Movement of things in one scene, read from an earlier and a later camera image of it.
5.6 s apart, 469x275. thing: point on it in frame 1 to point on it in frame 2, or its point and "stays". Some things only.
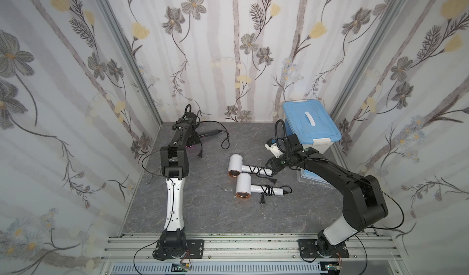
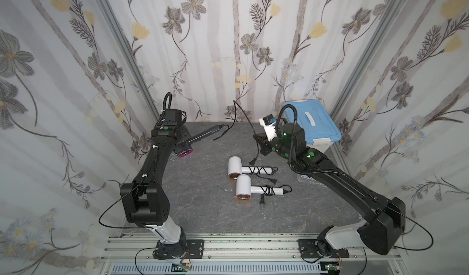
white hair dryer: x=244 y=187 stays
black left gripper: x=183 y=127 to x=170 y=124
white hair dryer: x=236 y=167 stays
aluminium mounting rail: x=253 y=254 stays
